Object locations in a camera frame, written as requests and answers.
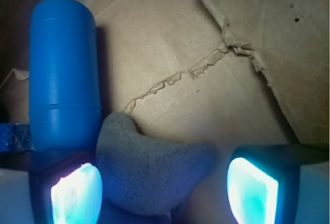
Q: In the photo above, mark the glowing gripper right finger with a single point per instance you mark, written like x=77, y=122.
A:
x=263, y=184

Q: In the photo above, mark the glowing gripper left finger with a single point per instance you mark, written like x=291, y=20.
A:
x=65, y=187

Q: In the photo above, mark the gray plush animal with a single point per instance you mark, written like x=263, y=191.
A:
x=147, y=180

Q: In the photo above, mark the blue sponge block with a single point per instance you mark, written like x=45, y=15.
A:
x=16, y=137

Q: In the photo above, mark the blue plastic bottle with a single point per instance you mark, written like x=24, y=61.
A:
x=65, y=110

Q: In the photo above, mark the brown paper bag bin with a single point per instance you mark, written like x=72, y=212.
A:
x=225, y=71

